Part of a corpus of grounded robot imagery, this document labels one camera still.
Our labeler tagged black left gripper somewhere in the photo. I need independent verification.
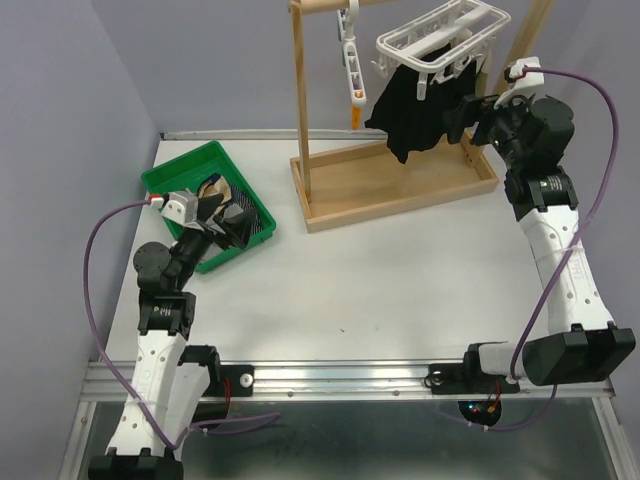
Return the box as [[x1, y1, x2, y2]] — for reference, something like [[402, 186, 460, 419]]
[[171, 193, 257, 289]]

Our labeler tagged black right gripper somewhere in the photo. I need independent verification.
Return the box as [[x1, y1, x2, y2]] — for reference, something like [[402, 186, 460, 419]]
[[444, 87, 534, 169]]

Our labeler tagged blue striped underwear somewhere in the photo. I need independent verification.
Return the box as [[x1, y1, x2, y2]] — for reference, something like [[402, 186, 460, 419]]
[[206, 173, 263, 235]]

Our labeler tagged beige underwear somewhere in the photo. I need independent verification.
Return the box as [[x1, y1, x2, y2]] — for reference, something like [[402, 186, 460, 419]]
[[197, 177, 233, 205]]

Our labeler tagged black underwear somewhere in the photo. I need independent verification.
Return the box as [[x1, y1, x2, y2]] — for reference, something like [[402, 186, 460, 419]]
[[365, 61, 477, 164]]

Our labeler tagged wooden clothes rack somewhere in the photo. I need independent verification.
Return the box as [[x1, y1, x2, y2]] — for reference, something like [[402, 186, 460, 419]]
[[287, 0, 556, 234]]

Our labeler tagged grey underwear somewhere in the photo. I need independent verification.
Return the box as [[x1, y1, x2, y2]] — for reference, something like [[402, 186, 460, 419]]
[[220, 203, 244, 220]]

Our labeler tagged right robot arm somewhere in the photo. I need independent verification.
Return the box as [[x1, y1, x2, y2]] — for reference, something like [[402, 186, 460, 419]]
[[445, 95, 636, 390]]

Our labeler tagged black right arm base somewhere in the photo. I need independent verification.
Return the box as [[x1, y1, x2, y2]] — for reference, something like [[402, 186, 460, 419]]
[[423, 343, 520, 395]]

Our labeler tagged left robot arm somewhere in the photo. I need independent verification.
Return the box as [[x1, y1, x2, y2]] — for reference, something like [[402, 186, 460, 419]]
[[88, 190, 256, 479]]

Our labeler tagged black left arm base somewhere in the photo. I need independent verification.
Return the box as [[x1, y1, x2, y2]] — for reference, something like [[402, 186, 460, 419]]
[[178, 345, 255, 398]]

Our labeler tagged white rectangular clip hanger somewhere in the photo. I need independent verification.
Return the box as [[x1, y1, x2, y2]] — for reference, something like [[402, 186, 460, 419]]
[[373, 1, 511, 101]]

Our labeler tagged white straight clip hanger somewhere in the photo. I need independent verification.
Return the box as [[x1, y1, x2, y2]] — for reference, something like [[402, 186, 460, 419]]
[[336, 0, 367, 108]]

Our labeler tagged green plastic tray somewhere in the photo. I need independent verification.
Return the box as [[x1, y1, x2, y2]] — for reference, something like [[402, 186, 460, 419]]
[[141, 141, 276, 249]]

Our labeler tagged orange clothes peg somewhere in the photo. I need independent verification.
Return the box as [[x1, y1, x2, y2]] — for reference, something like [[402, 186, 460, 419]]
[[350, 104, 362, 130]]

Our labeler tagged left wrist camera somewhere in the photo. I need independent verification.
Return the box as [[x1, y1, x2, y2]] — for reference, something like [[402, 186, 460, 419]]
[[148, 190, 198, 227]]

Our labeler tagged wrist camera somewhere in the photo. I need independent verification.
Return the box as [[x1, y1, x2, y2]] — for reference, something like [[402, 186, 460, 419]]
[[494, 56, 544, 110], [148, 190, 198, 227]]

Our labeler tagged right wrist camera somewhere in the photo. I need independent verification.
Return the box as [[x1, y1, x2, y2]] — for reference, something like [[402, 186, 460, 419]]
[[494, 56, 544, 110]]

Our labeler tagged aluminium mounting rail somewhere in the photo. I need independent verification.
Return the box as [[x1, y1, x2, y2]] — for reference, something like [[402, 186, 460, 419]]
[[82, 355, 617, 401]]

